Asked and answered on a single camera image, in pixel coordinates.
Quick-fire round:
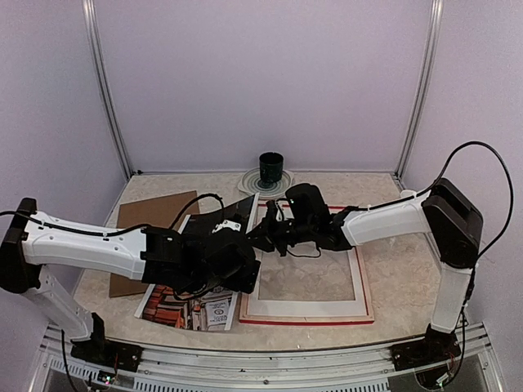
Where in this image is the white striped ceramic plate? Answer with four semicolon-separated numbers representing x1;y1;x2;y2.
238;168;294;198

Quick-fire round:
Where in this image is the cat photo print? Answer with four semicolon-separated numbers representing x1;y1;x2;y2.
135;194;259;332

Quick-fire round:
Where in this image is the left aluminium corner post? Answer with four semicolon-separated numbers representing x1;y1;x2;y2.
82;0;134;180

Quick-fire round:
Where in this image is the right aluminium corner post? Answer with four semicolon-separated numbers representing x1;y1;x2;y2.
395;0;445;181

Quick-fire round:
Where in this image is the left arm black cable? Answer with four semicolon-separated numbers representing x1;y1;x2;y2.
0;193;226;392

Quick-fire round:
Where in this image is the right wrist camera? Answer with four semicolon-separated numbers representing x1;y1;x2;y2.
266;200;285;222

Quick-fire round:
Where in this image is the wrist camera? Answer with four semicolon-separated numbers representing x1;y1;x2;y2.
266;200;285;222
212;220;241;233

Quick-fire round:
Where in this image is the dark green cup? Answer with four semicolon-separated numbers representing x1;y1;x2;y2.
259;152;284;185

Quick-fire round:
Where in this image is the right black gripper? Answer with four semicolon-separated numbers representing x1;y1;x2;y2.
248;210;315;256

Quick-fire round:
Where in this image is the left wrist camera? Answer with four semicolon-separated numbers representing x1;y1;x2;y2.
212;220;241;233

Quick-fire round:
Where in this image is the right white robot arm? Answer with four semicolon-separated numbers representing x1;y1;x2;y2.
247;178;483;363

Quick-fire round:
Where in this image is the red wooden picture frame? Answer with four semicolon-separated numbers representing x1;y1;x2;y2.
238;205;375;327

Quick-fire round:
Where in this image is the aluminium corner post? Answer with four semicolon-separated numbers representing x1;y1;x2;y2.
395;0;445;181
82;0;134;180

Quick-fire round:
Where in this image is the brown cardboard backing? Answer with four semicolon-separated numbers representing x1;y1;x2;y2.
109;190;197;298

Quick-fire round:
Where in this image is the white photo mat board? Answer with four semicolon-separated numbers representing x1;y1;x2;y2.
244;212;367;318

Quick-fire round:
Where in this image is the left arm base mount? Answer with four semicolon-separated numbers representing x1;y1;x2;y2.
71;313;144;372

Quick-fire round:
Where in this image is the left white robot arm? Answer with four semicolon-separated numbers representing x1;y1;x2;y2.
1;198;260;363

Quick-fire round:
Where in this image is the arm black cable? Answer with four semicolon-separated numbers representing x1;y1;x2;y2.
265;140;515;385
0;193;226;392

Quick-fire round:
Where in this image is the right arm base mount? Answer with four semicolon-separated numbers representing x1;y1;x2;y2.
390;324;464;391

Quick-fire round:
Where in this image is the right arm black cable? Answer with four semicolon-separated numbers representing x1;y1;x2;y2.
265;140;515;385

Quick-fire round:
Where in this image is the aluminium front rail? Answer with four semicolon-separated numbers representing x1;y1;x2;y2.
36;322;503;392

